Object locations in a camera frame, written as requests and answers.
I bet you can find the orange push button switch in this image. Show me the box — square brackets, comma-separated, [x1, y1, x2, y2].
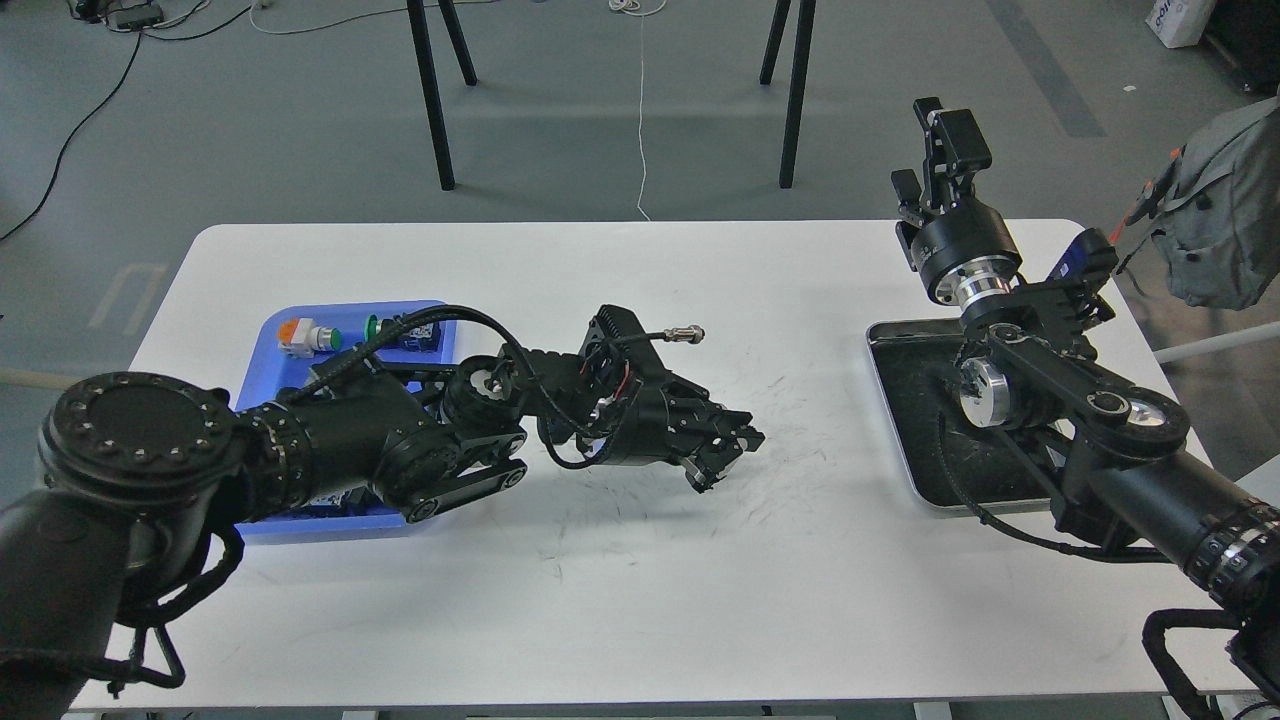
[276, 316, 342, 359]

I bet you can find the black table leg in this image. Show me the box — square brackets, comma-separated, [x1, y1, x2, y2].
[758, 1, 817, 190]
[404, 1, 477, 191]

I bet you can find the silver metal tray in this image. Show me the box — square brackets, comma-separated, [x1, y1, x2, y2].
[865, 319, 1050, 516]

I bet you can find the grey backpack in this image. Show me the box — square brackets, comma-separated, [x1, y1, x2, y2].
[1111, 96, 1279, 311]

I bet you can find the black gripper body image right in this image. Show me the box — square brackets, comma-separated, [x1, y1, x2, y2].
[896, 200, 1021, 306]

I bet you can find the black cable on floor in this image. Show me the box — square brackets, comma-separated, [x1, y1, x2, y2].
[0, 0, 251, 241]

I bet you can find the blue plastic tray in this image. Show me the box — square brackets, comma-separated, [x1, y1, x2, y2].
[234, 300, 458, 544]

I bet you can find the black power strip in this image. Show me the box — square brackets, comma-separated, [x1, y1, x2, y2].
[102, 3, 165, 33]

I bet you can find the white cardboard box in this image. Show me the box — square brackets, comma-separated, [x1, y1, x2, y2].
[1146, 0, 1217, 49]

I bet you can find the black table leg left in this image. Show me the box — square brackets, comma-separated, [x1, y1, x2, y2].
[404, 1, 477, 191]

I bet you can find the green push button switch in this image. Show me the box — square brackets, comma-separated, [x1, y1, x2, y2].
[364, 314, 443, 354]

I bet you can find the white cord on floor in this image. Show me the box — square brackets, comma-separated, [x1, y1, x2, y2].
[605, 0, 667, 223]

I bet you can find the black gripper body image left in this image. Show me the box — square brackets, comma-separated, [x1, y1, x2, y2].
[590, 379, 721, 469]

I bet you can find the black robot arm image left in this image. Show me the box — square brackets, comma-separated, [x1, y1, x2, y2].
[1, 304, 765, 719]

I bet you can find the black table leg right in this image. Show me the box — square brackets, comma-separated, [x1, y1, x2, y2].
[758, 1, 817, 190]

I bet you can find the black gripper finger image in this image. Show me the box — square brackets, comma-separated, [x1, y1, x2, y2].
[695, 405, 765, 452]
[890, 169, 931, 231]
[911, 97, 992, 211]
[685, 445, 744, 493]

